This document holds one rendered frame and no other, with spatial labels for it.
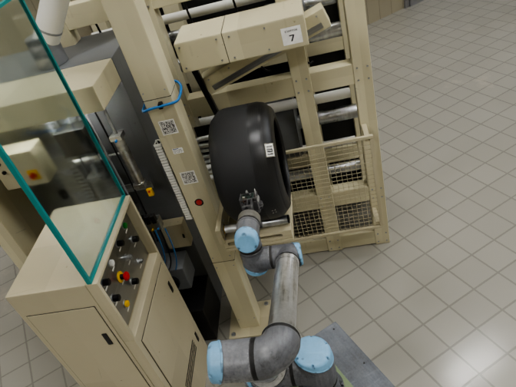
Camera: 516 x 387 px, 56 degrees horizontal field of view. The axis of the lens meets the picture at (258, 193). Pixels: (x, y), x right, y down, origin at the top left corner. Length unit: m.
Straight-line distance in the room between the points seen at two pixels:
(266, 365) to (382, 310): 1.84
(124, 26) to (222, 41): 0.47
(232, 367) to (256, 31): 1.48
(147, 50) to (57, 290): 1.02
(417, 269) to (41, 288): 2.25
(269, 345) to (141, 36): 1.31
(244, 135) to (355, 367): 1.10
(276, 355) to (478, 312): 1.94
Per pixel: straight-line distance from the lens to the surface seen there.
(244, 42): 2.32
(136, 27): 2.09
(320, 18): 2.43
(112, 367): 2.42
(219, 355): 1.40
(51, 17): 2.50
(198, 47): 2.35
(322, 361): 1.92
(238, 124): 2.20
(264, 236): 2.51
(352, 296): 3.22
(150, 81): 2.17
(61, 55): 2.59
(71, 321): 2.20
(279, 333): 1.41
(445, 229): 3.60
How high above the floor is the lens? 2.49
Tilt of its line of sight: 36 degrees down
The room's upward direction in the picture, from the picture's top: 17 degrees counter-clockwise
